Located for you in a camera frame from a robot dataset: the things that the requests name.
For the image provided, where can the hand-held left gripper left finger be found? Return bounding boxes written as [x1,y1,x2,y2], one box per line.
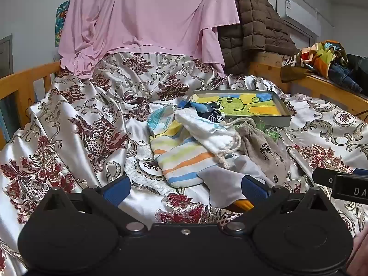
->
[35,175,147,235]

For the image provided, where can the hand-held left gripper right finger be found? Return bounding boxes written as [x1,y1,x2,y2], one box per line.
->
[224,175,337,234]

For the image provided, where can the light grey cloth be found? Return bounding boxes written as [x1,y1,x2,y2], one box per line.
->
[198,155,273,207]

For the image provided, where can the striped pastel towel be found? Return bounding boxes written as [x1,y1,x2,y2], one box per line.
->
[149,121,230,186]

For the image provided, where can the cartoon print box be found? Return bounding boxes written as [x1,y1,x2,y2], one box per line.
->
[190,90,292,127]

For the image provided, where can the person's right hand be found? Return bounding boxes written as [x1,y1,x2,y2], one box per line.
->
[346,231,368,276]

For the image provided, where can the clear bag of green bits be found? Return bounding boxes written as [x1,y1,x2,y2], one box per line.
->
[257,118,284,143]

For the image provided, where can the white crinkled cloth bag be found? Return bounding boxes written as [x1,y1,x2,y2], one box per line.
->
[175,108,242,169]

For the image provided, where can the navy striped sock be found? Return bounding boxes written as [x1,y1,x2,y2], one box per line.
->
[205,109,225,123]

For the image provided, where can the blue and white packet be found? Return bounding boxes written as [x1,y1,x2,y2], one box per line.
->
[147,105,176,136]

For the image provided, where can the floral satin blanket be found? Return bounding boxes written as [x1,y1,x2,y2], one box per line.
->
[0,52,368,276]

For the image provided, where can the blue jeans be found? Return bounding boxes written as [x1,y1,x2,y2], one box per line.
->
[328,63,363,94]

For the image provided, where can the dark green garment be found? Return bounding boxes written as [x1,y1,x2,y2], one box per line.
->
[346,53,368,92]

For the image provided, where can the blue cloth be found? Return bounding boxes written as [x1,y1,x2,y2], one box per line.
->
[178,100,215,116]

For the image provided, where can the brown printed cloth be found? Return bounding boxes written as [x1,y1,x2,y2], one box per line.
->
[280,54,306,83]

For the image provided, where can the colourful patterned cloth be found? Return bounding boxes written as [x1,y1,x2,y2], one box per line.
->
[299,41,350,79]

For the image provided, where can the white air conditioner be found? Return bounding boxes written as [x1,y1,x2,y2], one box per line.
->
[275,0,321,38]

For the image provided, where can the brown quilted jacket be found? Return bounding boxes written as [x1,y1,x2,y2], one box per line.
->
[217,0,299,75]

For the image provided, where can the grey door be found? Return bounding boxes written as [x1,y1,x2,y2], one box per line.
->
[0,34,13,79]

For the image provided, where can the pink bed sheet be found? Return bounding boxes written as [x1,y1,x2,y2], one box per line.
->
[57,0,241,80]

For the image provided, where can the grey drawstring bag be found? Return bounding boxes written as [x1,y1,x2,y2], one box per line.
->
[230,118,291,183]

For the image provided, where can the wooden bed frame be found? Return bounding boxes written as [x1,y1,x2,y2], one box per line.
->
[249,52,368,124]

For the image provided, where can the wooden bed rail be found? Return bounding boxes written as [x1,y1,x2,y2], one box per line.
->
[0,61,61,150]

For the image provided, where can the colourful wall poster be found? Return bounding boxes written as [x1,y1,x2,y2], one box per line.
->
[55,0,71,48]

